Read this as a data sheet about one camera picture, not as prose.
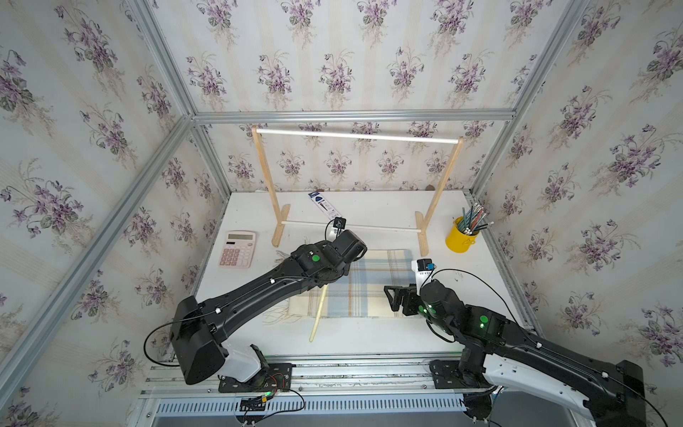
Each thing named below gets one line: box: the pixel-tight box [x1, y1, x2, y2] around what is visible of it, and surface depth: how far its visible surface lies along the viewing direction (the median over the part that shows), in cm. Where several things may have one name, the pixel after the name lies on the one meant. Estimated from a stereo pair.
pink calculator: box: [218, 230, 258, 269], surface depth 100 cm
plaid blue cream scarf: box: [265, 249, 414, 319], surface depth 90 cm
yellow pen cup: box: [445, 216, 480, 254], surface depth 98 cm
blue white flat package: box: [307, 191, 342, 221], surface depth 117 cm
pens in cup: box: [458, 201, 495, 235], surface depth 97 cm
